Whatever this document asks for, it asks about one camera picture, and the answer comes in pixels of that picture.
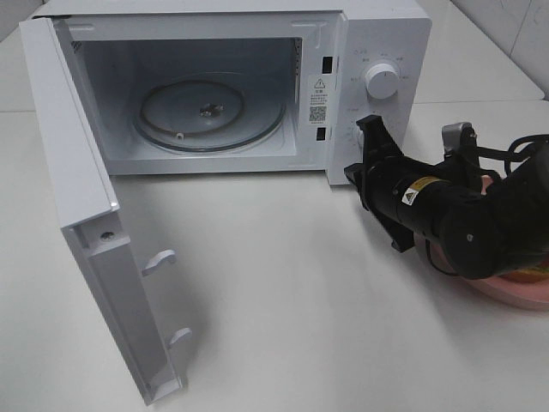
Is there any burger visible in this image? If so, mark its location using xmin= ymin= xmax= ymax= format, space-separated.
xmin=503 ymin=259 xmax=548 ymax=283

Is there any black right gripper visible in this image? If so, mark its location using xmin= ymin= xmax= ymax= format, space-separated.
xmin=344 ymin=115 xmax=446 ymax=252

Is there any white upper microwave knob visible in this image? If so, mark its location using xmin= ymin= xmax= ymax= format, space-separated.
xmin=365 ymin=61 xmax=400 ymax=100

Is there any glass microwave turntable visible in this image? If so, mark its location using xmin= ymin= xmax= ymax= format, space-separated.
xmin=135 ymin=72 xmax=287 ymax=153

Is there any white microwave oven body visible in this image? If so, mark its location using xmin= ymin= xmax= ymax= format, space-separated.
xmin=28 ymin=1 xmax=431 ymax=185

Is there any pink plate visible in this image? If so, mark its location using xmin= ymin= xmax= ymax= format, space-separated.
xmin=411 ymin=171 xmax=549 ymax=312

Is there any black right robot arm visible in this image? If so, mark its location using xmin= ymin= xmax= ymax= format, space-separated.
xmin=344 ymin=115 xmax=548 ymax=280

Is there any white lower microwave knob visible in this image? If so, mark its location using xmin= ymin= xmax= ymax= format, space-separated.
xmin=353 ymin=124 xmax=365 ymax=150

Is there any white microwave knob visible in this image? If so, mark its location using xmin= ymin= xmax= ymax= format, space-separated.
xmin=365 ymin=61 xmax=400 ymax=100
xmin=353 ymin=124 xmax=365 ymax=150

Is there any white microwave door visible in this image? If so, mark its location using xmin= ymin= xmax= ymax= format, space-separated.
xmin=20 ymin=17 xmax=191 ymax=404

